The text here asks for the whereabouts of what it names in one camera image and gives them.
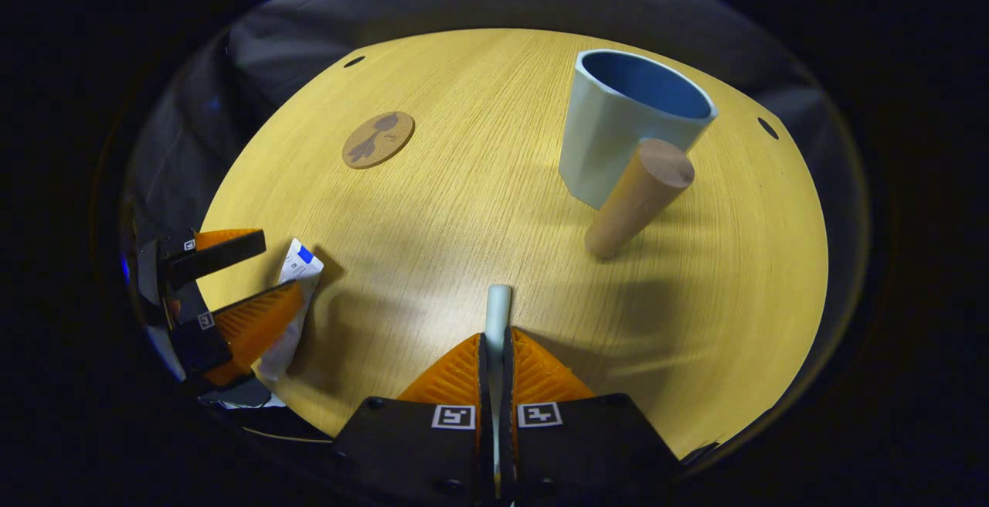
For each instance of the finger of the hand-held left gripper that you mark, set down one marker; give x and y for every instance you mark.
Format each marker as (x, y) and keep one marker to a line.
(220, 252)
(247, 333)

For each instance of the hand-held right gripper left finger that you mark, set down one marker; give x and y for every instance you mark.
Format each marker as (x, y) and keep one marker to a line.
(417, 453)

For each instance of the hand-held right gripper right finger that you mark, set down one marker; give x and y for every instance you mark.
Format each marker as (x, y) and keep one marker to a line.
(579, 453)

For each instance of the white toothpaste tube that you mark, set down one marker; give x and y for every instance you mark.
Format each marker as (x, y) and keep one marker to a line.
(297, 267)

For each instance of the white toothbrush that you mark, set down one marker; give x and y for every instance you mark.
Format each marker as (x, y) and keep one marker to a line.
(498, 314)

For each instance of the round brown coaster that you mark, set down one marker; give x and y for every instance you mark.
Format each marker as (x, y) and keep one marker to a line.
(378, 140)

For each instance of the pale blue cup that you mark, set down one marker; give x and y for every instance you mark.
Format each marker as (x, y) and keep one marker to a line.
(610, 136)

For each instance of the wooden desktop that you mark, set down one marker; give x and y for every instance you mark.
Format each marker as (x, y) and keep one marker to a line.
(463, 221)

